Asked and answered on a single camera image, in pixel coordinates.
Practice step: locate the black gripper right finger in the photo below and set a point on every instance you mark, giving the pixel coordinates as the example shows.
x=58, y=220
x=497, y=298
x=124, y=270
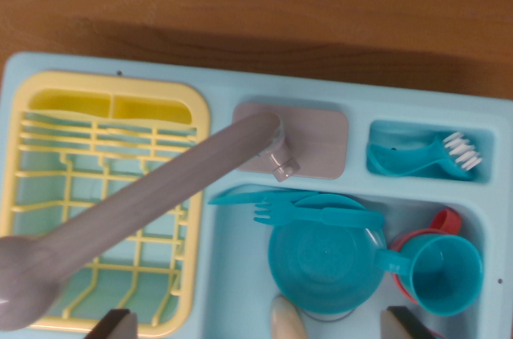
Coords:
x=401, y=325

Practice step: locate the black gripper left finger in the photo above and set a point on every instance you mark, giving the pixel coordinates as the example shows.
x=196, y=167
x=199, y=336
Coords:
x=118, y=327

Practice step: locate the cream detergent bottle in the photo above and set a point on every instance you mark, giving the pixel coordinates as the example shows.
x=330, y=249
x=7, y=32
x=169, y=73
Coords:
x=286, y=321

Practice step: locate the light blue toy sink unit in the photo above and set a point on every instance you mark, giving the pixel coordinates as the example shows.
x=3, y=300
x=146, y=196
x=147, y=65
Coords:
x=224, y=86

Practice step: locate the teal plastic bowl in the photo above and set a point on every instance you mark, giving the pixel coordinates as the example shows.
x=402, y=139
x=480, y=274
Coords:
x=320, y=267

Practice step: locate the teal plastic fork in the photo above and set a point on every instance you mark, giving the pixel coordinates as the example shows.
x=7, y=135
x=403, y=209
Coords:
x=320, y=215

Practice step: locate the teal plastic plate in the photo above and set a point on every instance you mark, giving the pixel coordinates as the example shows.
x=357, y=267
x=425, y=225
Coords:
x=332, y=202

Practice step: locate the teal dish brush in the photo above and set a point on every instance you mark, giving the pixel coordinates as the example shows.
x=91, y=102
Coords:
x=393, y=162

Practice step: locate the teal plastic knife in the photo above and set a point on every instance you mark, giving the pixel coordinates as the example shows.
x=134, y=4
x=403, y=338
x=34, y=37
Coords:
x=232, y=198

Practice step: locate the yellow plastic dish rack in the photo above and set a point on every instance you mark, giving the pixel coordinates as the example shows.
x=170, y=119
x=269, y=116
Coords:
x=200, y=154

